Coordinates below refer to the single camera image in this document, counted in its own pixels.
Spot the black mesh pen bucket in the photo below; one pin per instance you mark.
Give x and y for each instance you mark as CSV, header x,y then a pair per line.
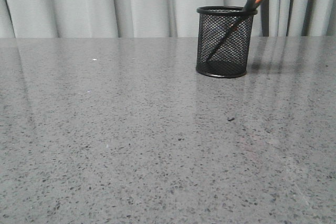
x,y
231,59

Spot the white pleated curtain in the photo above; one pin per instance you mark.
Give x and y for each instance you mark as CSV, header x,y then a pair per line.
x,y
155,18

